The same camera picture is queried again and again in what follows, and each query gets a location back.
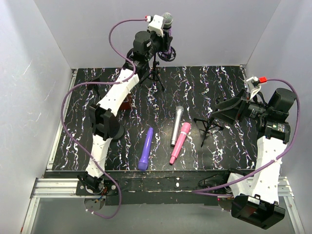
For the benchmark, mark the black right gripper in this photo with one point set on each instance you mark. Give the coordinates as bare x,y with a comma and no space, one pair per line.
241,110

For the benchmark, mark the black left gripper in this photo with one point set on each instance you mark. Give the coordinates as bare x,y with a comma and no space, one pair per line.
166,39

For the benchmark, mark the purple glitter microphone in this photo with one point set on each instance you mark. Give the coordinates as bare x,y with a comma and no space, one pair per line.
168,20

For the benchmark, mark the purple plastic microphone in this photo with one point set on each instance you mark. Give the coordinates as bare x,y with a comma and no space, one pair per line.
144,160

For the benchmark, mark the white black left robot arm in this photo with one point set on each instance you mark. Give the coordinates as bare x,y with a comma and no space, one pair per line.
145,45

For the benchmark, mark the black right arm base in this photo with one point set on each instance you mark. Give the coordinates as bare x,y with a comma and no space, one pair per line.
215,180

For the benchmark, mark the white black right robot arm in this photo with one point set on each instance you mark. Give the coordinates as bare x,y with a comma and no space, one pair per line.
257,202

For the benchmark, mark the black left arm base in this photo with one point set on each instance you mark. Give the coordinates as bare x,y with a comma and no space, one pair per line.
88,185

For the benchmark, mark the small black tripod stand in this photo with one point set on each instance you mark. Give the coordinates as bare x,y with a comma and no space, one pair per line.
208,125

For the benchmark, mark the tall black tripod stand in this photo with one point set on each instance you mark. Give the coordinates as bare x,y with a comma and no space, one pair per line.
154,75

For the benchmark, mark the black round-base stand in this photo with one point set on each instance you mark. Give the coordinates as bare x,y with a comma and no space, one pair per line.
103,115

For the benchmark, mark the pink microphone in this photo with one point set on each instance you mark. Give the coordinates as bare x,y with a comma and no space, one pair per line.
183,133

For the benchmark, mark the silver microphone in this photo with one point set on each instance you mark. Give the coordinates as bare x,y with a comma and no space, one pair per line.
176,126

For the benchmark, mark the brown wooden metronome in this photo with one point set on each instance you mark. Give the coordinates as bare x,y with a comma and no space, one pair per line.
127,103

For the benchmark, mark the aluminium table rail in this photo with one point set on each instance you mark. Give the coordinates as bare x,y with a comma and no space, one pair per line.
51,187

